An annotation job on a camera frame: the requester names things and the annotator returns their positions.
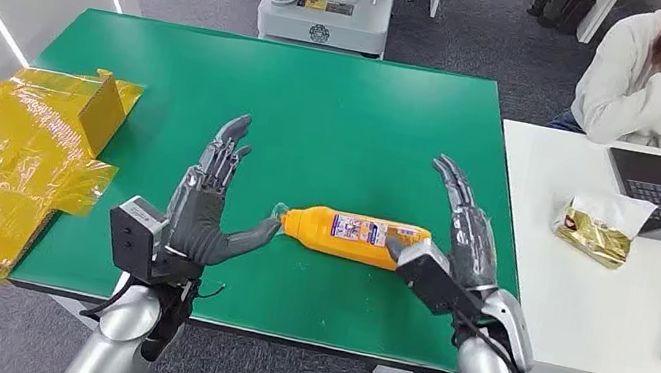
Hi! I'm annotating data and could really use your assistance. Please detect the yellow taped cardboard box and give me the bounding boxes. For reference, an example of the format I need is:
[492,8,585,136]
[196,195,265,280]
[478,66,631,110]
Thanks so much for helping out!
[0,52,147,301]

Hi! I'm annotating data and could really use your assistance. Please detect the gold snack packet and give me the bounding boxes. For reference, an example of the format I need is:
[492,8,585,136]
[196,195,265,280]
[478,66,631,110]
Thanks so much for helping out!
[545,182,660,276]

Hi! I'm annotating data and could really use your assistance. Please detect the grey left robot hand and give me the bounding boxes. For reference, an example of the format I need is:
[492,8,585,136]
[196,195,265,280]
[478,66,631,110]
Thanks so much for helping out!
[156,103,301,279]

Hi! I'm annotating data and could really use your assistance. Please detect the black boot-shaped objects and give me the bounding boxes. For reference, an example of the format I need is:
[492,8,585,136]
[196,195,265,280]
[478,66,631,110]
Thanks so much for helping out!
[523,0,598,40]

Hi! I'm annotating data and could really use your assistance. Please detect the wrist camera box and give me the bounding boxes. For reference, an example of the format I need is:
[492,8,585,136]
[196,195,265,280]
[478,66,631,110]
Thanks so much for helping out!
[388,234,496,325]
[99,191,214,293]

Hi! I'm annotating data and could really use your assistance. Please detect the orange detergent bottle clear cap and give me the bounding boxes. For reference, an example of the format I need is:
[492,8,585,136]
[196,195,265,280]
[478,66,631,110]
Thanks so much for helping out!
[264,197,435,277]

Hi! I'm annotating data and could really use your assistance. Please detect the white desk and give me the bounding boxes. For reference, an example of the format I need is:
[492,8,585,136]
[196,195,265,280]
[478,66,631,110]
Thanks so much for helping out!
[460,118,661,373]

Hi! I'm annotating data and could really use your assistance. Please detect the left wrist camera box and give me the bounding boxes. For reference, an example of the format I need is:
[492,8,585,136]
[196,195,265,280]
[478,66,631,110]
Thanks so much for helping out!
[99,191,214,293]

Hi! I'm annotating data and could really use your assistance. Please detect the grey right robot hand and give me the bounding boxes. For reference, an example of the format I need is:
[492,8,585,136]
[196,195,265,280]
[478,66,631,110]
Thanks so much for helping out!
[378,148,518,298]

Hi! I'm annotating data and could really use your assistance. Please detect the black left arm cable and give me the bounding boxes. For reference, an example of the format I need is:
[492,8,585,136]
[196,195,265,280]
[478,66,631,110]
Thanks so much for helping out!
[78,260,227,342]

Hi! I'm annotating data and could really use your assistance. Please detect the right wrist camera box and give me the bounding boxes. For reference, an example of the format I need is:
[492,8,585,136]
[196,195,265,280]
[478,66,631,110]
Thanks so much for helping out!
[388,234,496,325]

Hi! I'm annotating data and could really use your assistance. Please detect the green topped table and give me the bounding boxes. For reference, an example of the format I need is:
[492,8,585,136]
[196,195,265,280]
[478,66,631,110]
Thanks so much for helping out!
[0,0,555,373]

